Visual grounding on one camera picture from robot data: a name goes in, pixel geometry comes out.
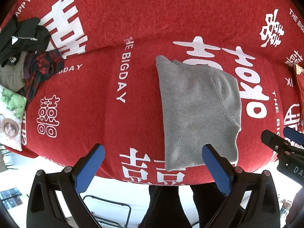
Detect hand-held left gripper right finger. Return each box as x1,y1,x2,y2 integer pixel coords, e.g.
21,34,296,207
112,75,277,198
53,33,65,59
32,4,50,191
201,144,281,228

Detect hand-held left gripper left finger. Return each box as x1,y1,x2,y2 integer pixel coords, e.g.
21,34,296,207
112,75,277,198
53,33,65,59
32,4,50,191
26,143,106,228

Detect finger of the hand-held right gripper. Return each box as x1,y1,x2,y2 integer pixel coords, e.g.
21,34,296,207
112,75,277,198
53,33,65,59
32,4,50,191
283,126,304,148
261,130,294,158

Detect grey sweatshirt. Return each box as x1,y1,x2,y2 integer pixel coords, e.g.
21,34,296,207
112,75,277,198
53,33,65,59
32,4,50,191
155,55,242,172

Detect person's black trousers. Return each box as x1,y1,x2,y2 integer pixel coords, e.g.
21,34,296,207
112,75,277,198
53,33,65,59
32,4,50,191
138,183,238,228

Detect cartoon print pillow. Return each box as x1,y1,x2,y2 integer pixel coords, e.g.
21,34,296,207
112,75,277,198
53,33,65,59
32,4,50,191
0,84,27,151

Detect dark plaid shirt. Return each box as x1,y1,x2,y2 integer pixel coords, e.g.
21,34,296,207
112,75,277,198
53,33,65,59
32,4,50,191
18,50,65,102

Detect purple garment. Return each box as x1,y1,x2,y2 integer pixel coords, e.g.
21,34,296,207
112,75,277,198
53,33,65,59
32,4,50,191
22,52,36,80

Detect olive garment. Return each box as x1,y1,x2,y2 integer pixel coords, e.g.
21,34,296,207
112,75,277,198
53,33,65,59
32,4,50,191
0,51,28,92

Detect red printed blanket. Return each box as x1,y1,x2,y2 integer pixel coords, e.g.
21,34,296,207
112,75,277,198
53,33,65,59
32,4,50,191
0,0,304,192

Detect black zip jacket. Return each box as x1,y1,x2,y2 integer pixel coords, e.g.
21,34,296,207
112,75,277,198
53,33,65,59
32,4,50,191
0,17,51,68

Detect black metal frame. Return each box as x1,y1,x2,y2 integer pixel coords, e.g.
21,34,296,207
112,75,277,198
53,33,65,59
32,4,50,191
83,195,132,228

